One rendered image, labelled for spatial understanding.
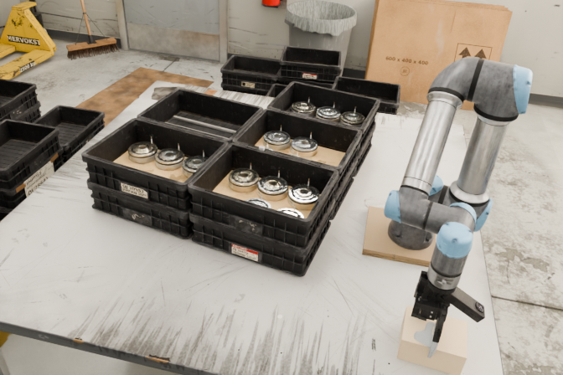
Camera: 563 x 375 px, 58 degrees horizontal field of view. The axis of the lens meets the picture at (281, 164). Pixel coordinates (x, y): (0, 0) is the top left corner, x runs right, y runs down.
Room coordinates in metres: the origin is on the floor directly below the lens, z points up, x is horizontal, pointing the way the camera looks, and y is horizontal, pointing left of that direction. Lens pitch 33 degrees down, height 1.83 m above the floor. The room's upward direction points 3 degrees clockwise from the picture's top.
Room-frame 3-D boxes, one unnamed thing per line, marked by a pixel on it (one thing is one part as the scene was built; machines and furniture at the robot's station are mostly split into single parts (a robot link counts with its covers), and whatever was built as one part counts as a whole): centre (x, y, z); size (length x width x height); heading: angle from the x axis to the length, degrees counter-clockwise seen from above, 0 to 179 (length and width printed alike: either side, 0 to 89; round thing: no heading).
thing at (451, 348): (0.89, -0.43, 0.74); 0.16 x 0.12 x 0.07; 74
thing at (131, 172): (1.46, 0.42, 0.92); 0.40 x 0.30 x 0.02; 70
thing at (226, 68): (3.34, 0.23, 0.31); 0.40 x 0.30 x 0.34; 79
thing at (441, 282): (0.89, -0.40, 0.97); 0.08 x 0.08 x 0.05
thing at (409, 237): (1.33, -0.45, 0.78); 0.15 x 0.15 x 0.10
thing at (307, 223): (1.32, 0.05, 0.92); 0.40 x 0.30 x 0.02; 70
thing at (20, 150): (1.96, 1.27, 0.37); 0.40 x 0.30 x 0.45; 169
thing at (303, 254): (1.32, 0.05, 0.76); 0.40 x 0.30 x 0.12; 70
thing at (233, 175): (1.42, 0.12, 0.86); 0.10 x 0.10 x 0.01
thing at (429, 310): (0.90, -0.40, 0.89); 0.09 x 0.08 x 0.12; 74
